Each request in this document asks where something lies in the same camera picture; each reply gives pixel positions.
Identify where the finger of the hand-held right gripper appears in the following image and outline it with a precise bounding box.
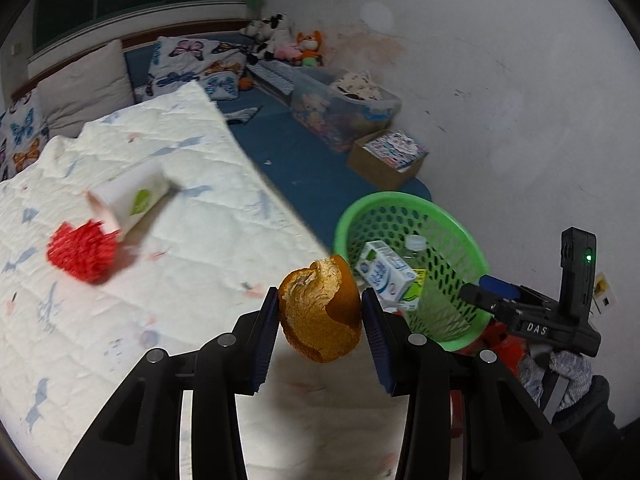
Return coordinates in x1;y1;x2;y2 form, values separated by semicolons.
477;274;521;300
459;284;506;317

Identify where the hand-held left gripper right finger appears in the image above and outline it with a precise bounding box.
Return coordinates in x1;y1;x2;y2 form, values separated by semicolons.
361;288;583;480

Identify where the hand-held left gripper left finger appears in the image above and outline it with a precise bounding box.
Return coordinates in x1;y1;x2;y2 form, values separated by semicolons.
57;286;280;480

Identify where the orange peel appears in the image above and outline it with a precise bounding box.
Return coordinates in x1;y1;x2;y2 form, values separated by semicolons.
277;254;363;365

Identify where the yellow green drink carton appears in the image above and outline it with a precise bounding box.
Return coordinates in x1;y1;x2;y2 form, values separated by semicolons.
400;267;428;311

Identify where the blue white milk carton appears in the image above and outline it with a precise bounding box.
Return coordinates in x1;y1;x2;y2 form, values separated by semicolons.
356;240;418;306

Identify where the green plastic basket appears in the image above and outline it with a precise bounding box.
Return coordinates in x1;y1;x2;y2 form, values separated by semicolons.
332;191;493;353

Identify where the person's right hand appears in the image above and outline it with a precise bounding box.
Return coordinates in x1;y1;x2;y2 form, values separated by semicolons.
517;350;593;411

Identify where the white paper tag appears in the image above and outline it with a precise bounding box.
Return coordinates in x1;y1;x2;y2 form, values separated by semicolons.
592;272;618;316

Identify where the clear plastic bottle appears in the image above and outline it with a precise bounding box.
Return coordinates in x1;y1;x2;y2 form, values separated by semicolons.
400;234;428;268

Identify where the white quilted bed cover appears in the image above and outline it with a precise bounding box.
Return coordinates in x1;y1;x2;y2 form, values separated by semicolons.
0;80;416;480

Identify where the cardboard box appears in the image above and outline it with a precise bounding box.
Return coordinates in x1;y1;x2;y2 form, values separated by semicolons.
346;129;430;190

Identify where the printed paper pack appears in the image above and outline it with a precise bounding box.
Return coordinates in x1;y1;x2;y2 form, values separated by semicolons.
364;130;430;168

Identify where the blue floor mat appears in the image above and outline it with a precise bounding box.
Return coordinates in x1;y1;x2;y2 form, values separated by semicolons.
122;42;433;256

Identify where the white cylindrical container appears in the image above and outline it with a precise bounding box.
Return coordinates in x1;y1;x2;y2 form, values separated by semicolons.
87;164;173;238

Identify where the red mesh scrubber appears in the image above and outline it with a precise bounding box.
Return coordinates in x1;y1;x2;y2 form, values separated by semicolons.
46;219;122;283

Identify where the grey sock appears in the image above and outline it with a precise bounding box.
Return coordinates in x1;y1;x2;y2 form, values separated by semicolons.
222;106;263;125

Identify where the clear plastic storage bin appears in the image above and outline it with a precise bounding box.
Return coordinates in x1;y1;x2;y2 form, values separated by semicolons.
290;67;403;153

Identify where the white patterned cloth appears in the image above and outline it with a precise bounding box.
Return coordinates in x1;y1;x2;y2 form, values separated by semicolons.
332;71;383;101

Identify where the small white butterfly pillow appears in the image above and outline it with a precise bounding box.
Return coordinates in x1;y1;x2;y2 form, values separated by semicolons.
200;71;242;103

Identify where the white keyboard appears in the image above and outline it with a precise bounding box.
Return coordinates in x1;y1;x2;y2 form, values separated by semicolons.
247;62;297;95

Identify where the large white butterfly pillow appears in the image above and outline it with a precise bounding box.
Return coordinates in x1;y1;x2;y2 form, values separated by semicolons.
135;36;251;103

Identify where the orange fox plush toy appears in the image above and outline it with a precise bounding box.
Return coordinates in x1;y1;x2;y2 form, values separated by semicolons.
295;30;325;67

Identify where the beige pillow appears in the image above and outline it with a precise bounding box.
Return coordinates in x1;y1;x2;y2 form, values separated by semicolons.
30;39;133;138

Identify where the black white plush toy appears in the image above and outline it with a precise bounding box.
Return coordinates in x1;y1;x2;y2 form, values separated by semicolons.
245;12;297;63

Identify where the blue butterfly pillow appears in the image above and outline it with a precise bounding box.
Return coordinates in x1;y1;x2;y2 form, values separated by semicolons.
0;90;51;181

